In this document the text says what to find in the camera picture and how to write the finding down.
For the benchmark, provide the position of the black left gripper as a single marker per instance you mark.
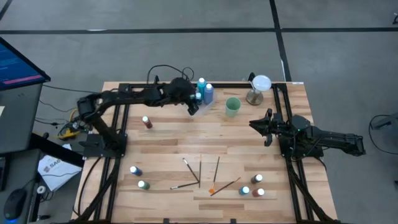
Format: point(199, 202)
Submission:
point(179, 90)

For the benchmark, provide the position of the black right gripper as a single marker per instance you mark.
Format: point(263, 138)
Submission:
point(281, 129)

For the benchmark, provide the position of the small green paint bottle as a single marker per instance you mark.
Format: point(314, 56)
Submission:
point(145, 185)
point(198, 99)

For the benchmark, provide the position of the large lavender paint bottle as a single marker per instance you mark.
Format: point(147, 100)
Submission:
point(208, 96)

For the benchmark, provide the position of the thin black paintbrush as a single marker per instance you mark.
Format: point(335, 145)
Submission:
point(200, 171)

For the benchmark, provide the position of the small brick red paint bottle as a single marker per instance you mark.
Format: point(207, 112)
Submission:
point(255, 193)

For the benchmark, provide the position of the small light blue paint bottle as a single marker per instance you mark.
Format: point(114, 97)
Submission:
point(242, 191)

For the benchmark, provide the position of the black paintbrush orange bristles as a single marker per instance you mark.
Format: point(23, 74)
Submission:
point(225, 186)

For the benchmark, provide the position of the orange fan paintbrush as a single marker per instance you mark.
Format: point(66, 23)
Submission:
point(212, 190)

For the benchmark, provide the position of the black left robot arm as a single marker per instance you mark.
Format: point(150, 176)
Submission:
point(133, 95)

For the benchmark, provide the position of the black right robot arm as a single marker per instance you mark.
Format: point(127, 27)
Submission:
point(335, 140)

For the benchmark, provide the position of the large teal paint bottle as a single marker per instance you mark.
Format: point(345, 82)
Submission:
point(201, 88)

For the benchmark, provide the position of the clear plastic bin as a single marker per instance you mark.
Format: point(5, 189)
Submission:
point(206, 109)

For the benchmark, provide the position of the pale green plastic cup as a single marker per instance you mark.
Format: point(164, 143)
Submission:
point(230, 112)

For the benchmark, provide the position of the black desk beam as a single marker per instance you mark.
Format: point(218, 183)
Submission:
point(56, 151)

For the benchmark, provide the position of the white printed paper booklet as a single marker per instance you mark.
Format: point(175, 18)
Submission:
point(59, 174)

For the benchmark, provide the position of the white tape roll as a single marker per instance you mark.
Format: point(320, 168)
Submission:
point(38, 189)

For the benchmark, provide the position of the computer monitor blue screen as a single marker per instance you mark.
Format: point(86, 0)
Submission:
point(15, 67)

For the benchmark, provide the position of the dark desk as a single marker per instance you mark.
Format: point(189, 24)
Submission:
point(18, 174)

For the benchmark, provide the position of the black computer mouse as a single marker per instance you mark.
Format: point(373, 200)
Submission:
point(15, 203)

